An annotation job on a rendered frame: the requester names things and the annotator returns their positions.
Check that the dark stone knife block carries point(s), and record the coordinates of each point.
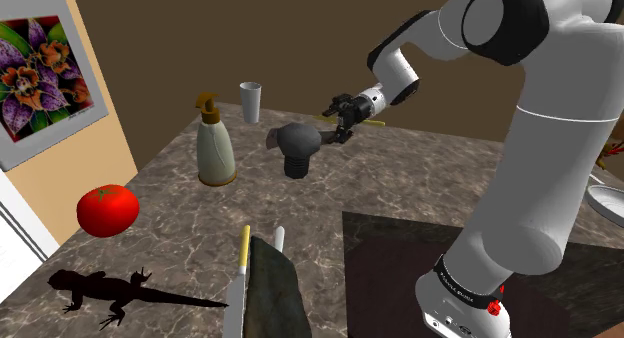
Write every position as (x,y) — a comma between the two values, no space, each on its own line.
(273,298)

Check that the orange red figure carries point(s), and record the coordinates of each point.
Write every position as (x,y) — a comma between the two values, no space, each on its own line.
(613,150)

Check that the white cup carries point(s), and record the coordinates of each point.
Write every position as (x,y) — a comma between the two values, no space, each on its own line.
(250,103)

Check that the white door frame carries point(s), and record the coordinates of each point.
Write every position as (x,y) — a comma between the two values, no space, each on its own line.
(19,239)

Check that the black lizard figure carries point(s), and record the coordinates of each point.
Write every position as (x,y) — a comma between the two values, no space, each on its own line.
(112,290)

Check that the dark robot stand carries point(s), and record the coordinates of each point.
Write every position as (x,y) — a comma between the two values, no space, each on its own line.
(385,278)

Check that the beige soap dispenser bottle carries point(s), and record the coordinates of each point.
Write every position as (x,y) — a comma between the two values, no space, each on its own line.
(214,152)

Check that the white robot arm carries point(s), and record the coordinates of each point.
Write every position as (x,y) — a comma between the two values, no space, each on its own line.
(546,181)

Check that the grey hair dryer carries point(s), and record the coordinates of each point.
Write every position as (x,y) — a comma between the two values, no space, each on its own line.
(297,144)

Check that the red tomato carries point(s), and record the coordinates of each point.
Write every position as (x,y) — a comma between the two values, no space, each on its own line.
(107,210)

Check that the white plate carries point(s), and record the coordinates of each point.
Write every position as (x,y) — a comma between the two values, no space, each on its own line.
(607,203)

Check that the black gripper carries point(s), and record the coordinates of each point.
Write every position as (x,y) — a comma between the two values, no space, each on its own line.
(355,109)

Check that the flower wall picture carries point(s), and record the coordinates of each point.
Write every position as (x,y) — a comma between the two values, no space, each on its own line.
(39,78)

